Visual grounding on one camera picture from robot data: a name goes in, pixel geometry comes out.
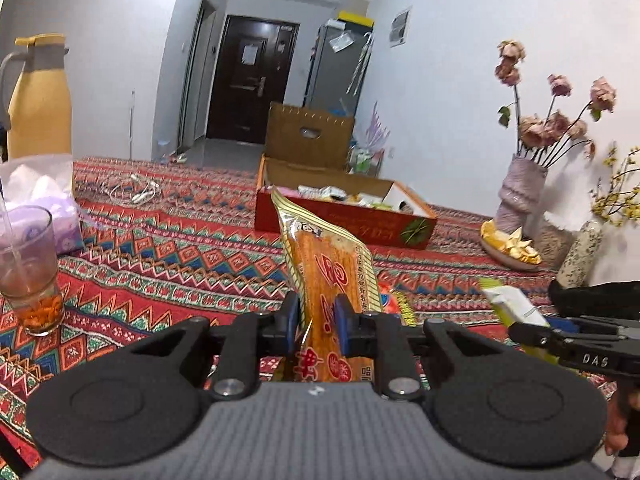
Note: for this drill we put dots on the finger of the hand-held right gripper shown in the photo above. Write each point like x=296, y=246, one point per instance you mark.
x=600, y=324
x=540, y=336

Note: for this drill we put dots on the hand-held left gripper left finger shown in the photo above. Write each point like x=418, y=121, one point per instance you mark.
x=291, y=322

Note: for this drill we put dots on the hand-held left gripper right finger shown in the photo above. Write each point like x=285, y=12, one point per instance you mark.
x=342, y=322

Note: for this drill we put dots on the green snack packet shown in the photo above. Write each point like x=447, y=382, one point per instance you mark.
x=515, y=305

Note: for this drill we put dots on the long orange snack packet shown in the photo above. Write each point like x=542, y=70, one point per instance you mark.
x=325, y=270

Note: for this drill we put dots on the red yellow snack packet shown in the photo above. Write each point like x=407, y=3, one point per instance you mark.
x=396, y=305

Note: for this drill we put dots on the red cardboard box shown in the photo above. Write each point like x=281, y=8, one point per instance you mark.
x=340, y=225

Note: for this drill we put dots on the person's right hand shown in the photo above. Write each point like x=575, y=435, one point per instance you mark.
x=617, y=427

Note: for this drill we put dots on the black cloth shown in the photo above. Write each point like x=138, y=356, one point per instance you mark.
x=595, y=297

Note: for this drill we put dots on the floral patterned vase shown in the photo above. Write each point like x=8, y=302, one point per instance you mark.
x=580, y=255

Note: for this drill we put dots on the shallow bowl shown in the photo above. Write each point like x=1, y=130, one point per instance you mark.
x=505, y=260

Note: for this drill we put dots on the glass jar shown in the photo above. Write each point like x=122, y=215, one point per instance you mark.
x=552, y=242

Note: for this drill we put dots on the yellow flower branches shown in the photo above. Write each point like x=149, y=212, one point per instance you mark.
x=617, y=195

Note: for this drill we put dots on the pink ceramic vase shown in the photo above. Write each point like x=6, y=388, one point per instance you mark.
x=520, y=195

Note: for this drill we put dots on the wooden chair back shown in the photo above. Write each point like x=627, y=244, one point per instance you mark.
x=285, y=140

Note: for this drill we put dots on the purple dried flower bunch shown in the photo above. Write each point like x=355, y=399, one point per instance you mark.
x=376, y=127

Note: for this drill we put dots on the dried pink roses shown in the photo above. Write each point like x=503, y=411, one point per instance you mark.
x=555, y=125

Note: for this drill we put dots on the dark entrance door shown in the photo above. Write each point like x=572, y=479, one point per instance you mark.
x=250, y=95

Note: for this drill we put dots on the grey refrigerator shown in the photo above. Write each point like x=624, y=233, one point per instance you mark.
x=330, y=75

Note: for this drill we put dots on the white pole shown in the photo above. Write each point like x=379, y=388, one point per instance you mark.
x=132, y=125

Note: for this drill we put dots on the white folded umbrella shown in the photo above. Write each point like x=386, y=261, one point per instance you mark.
x=361, y=62

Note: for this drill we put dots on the grey interior door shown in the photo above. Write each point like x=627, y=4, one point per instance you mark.
x=195, y=75

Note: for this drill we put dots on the purple tissue pack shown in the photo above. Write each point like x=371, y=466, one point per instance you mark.
x=55, y=200

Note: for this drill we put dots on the glass cup with berries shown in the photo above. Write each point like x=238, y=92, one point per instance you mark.
x=30, y=270

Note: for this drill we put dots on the white paper notice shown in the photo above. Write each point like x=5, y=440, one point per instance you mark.
x=249, y=54

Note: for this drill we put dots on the clear plastic pouch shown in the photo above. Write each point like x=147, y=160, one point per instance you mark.
x=340, y=42

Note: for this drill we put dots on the clear drinking straw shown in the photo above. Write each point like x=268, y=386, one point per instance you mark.
x=7, y=215

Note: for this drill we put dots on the yellow box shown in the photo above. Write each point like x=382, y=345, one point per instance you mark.
x=356, y=19

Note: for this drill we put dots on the yellow thermos jug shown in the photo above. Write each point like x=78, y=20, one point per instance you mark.
x=42, y=110

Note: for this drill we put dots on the wall picture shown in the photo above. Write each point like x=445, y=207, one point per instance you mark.
x=400, y=26

